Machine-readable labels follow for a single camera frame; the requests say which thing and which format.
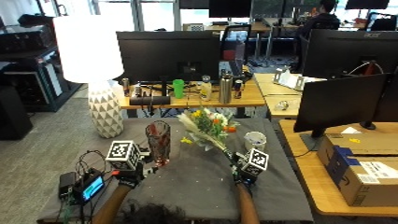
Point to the wooden desk with bottles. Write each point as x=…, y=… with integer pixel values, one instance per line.
x=249, y=98

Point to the right glove white marker cube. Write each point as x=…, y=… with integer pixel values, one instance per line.
x=254, y=162

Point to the red tinted glass vase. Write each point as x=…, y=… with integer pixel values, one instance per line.
x=158, y=141

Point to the dark drink can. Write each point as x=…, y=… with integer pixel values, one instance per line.
x=238, y=89

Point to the black equipment rack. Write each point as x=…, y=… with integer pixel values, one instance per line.
x=28, y=71

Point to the black monitor with square base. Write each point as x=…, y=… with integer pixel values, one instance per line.
x=339, y=102

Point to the person's right hand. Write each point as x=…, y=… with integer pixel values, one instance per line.
x=242, y=177

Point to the left glove white marker cube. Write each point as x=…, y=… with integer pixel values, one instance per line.
x=122, y=154

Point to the flat cardboard box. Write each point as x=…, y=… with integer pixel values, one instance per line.
x=365, y=143

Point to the large cardboard box white label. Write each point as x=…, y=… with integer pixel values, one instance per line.
x=369, y=180

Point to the yellow sticky note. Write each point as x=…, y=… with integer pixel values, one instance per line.
x=354, y=140

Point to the mixed flower bouquet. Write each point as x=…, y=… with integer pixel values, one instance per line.
x=206, y=124

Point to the person's left hand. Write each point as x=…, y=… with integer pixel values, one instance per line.
x=132, y=179

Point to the black bin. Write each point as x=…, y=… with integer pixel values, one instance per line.
x=12, y=113

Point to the dark grey table cloth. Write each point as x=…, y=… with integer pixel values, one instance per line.
x=194, y=186

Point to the green plastic cup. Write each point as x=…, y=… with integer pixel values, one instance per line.
x=178, y=88

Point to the large black monitor silver logo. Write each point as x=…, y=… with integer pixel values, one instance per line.
x=351, y=53

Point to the black office chair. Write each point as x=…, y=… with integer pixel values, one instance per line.
x=235, y=46

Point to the black rectangular box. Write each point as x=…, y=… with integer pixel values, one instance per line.
x=149, y=100

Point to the black device with blue screen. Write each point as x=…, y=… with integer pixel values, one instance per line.
x=90, y=187

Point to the black background monitor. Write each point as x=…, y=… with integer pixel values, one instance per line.
x=230, y=7
x=366, y=3

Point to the white paper sheet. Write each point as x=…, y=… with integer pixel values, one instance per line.
x=350, y=130

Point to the clear plastic bottle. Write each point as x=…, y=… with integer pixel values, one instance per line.
x=205, y=88

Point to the black monitor on wooden desk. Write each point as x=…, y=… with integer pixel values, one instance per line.
x=165, y=56

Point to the white cup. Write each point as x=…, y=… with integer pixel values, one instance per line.
x=254, y=140

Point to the light wooden desk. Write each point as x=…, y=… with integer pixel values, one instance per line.
x=273, y=90

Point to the stainless steel bottle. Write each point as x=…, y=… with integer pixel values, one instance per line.
x=225, y=88

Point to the crumpled foil wrapper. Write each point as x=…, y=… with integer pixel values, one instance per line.
x=281, y=105

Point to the brown drink can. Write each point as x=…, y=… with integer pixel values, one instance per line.
x=125, y=87

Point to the white folded stand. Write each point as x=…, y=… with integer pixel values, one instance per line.
x=290, y=80

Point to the wooden desk with cardboard boxes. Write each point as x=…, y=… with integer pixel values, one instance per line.
x=306, y=180

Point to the loose yellow flower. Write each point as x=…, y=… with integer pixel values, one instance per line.
x=186, y=140

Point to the glove white marker cube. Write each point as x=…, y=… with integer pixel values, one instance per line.
x=254, y=162
x=122, y=154

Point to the small black box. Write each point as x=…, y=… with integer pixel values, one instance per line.
x=65, y=184

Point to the white table lamp patterned base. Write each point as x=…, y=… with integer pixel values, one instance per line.
x=89, y=49

